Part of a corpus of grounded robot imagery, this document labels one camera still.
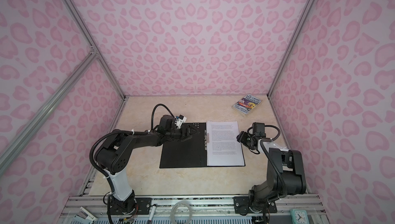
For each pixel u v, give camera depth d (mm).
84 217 694
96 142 463
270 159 438
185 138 853
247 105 1110
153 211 712
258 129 738
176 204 709
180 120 883
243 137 844
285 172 447
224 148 924
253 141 701
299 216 688
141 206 729
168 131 801
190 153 917
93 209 747
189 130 824
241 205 737
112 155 503
